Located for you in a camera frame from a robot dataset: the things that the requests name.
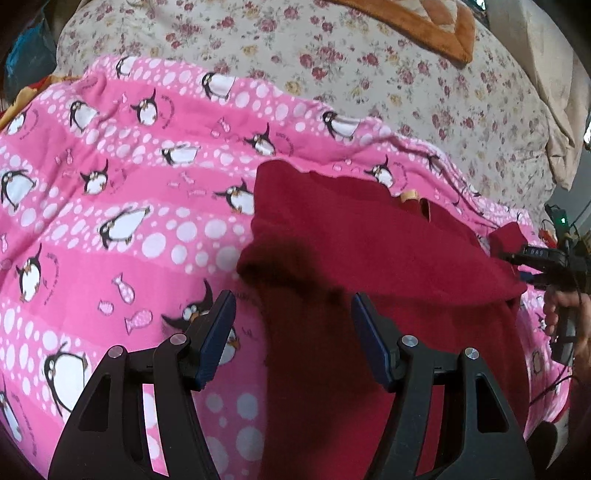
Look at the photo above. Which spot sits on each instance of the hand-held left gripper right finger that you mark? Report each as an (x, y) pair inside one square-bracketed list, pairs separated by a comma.
[(369, 341)]

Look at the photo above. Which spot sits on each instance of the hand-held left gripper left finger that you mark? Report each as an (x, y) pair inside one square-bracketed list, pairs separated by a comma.
[(217, 337)]

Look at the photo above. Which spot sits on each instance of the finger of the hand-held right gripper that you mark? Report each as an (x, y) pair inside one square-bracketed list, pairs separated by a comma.
[(526, 258), (533, 279)]

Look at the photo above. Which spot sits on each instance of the red small garment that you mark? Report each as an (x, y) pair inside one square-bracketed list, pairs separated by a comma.
[(351, 249)]

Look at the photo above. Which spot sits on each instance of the person's right hand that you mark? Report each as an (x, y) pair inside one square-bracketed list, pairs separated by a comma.
[(551, 314)]

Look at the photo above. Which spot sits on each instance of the pink penguin print blanket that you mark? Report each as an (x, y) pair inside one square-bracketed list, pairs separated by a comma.
[(115, 207)]

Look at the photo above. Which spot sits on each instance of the beige pillow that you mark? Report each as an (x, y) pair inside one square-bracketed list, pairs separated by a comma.
[(558, 92)]

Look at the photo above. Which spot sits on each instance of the orange bordered quilt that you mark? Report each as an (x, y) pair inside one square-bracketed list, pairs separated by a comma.
[(438, 27)]

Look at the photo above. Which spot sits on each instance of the floral bed sheet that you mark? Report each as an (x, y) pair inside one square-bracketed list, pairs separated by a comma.
[(323, 60)]

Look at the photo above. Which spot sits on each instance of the yellow orange cloth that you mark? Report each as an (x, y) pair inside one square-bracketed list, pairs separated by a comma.
[(18, 104)]

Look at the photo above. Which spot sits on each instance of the blue plastic bag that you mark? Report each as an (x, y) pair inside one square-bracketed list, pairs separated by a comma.
[(27, 50)]

